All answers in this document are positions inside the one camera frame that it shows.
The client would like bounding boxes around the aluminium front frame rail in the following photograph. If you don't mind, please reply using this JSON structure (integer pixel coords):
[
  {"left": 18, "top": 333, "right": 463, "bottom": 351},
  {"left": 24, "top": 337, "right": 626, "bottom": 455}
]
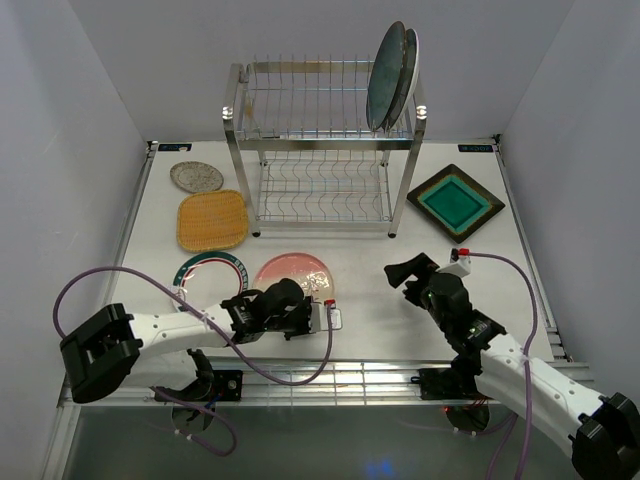
[{"left": 78, "top": 358, "right": 598, "bottom": 407}]

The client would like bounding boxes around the blue table label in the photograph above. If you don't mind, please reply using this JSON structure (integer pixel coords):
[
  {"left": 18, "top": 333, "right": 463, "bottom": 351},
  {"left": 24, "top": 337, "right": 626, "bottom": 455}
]
[
  {"left": 158, "top": 143, "right": 192, "bottom": 152},
  {"left": 458, "top": 144, "right": 494, "bottom": 153}
]

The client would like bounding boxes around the right blue table label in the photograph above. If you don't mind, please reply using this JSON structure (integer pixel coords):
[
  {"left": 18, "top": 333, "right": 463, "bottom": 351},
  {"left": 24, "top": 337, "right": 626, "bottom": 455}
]
[{"left": 458, "top": 144, "right": 494, "bottom": 153}]

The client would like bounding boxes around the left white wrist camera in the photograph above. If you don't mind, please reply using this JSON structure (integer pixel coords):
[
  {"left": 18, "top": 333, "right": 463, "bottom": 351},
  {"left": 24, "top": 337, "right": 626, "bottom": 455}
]
[{"left": 309, "top": 299, "right": 343, "bottom": 333}]

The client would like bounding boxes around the speckled grey round plate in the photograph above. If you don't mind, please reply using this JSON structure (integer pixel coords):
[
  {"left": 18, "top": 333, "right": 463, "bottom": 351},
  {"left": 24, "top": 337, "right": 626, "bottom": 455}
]
[{"left": 169, "top": 161, "right": 224, "bottom": 194}]

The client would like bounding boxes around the white plate teal lettered rim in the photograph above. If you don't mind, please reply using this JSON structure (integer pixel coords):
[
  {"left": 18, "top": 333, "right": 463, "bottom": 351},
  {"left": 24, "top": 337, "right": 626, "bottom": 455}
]
[{"left": 383, "top": 28, "right": 420, "bottom": 132}]

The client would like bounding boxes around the pink cream floral plate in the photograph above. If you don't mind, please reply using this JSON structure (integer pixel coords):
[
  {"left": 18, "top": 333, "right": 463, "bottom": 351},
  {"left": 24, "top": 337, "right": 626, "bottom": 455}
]
[{"left": 252, "top": 252, "right": 336, "bottom": 302}]

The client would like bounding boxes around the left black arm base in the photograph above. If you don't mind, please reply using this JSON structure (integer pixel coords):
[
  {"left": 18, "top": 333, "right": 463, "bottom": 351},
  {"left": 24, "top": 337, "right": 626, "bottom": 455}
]
[{"left": 184, "top": 370, "right": 243, "bottom": 402}]

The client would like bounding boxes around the steel two-tier dish rack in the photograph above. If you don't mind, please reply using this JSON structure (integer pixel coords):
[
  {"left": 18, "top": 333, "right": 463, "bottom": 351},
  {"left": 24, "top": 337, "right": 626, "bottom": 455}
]
[{"left": 219, "top": 53, "right": 429, "bottom": 239}]

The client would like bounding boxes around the left blue table label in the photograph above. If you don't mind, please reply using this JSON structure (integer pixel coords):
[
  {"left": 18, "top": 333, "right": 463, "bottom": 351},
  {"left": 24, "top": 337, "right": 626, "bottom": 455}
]
[{"left": 158, "top": 143, "right": 192, "bottom": 152}]

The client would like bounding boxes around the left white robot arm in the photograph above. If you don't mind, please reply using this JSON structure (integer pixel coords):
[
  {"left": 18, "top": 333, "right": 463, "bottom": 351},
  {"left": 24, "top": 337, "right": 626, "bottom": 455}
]
[{"left": 60, "top": 278, "right": 324, "bottom": 404}]

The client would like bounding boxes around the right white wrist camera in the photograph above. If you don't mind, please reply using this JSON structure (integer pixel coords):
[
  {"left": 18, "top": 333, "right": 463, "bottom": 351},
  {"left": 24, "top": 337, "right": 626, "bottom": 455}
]
[{"left": 437, "top": 248, "right": 471, "bottom": 278}]

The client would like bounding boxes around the yellow woven square plate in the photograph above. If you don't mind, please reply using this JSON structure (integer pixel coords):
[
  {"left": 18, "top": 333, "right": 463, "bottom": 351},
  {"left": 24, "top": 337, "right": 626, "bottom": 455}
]
[{"left": 176, "top": 189, "right": 249, "bottom": 253}]

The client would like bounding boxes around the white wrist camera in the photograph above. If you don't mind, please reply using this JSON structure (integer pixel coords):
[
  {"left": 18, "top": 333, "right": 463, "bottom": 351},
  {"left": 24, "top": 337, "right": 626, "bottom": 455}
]
[
  {"left": 437, "top": 248, "right": 471, "bottom": 278},
  {"left": 309, "top": 299, "right": 343, "bottom": 333}
]

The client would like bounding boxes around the green black square plate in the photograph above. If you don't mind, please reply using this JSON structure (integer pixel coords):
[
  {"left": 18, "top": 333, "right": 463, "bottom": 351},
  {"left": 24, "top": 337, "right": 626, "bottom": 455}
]
[{"left": 407, "top": 164, "right": 505, "bottom": 244}]

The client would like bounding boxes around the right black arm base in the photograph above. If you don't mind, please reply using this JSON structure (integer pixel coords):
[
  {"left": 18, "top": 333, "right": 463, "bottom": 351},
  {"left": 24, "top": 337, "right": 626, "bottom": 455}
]
[{"left": 410, "top": 368, "right": 480, "bottom": 400}]

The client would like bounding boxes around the white plate green red rim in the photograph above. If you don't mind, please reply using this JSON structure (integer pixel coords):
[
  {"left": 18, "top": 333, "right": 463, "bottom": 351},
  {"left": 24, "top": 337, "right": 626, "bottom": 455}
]
[{"left": 169, "top": 251, "right": 249, "bottom": 310}]

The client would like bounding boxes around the dark blue round plate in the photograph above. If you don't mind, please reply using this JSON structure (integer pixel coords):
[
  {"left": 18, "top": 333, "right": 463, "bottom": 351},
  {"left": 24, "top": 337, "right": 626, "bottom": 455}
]
[{"left": 366, "top": 21, "right": 406, "bottom": 131}]

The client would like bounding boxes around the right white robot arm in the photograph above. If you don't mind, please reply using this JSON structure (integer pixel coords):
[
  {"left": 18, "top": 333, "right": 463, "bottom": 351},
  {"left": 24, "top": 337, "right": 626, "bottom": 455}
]
[{"left": 384, "top": 248, "right": 639, "bottom": 479}]

